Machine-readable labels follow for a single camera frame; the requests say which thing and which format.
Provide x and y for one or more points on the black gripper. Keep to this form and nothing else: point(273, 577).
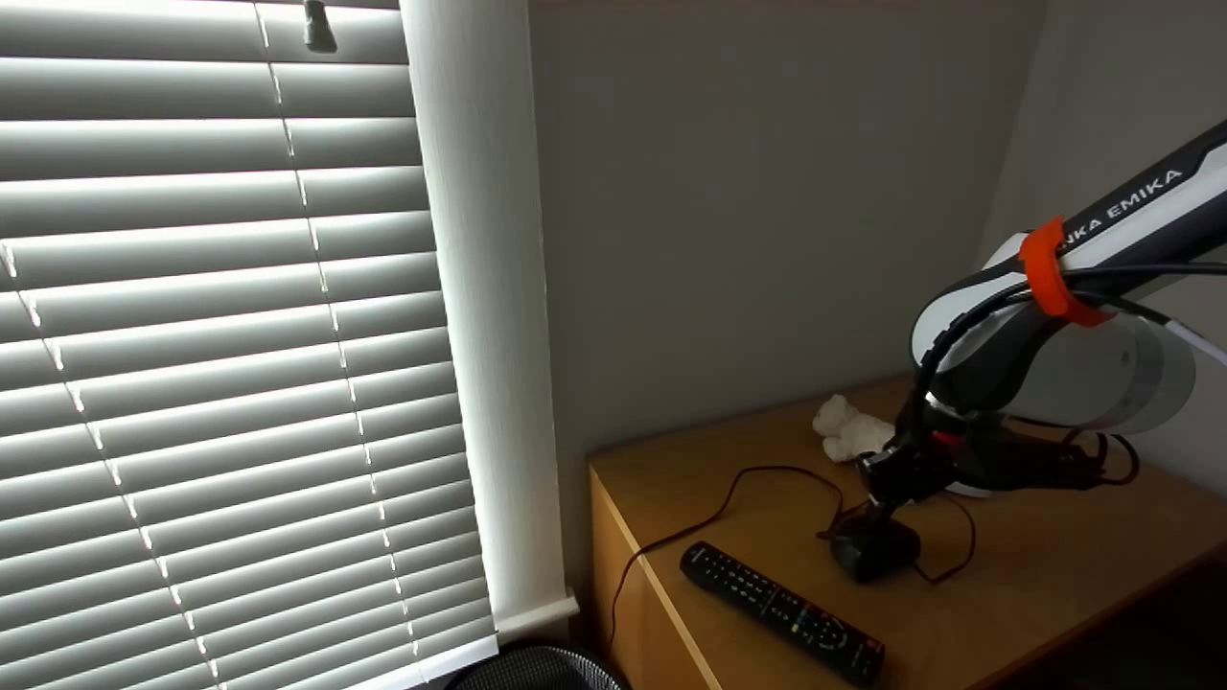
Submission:
point(913, 471)

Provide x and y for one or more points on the black power adapter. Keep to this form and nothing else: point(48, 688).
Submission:
point(874, 545)

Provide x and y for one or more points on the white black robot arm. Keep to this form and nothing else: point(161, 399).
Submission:
point(977, 342)

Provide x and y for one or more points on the white crumpled object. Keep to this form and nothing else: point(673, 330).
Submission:
point(847, 431)

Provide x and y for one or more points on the wooden bedside cabinet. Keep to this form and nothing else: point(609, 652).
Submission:
point(1000, 581)

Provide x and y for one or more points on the black TV remote control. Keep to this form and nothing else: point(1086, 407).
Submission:
point(787, 615)

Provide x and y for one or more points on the black round bin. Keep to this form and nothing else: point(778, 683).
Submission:
point(538, 668)

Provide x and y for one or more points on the white window blinds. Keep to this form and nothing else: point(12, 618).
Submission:
point(233, 447)

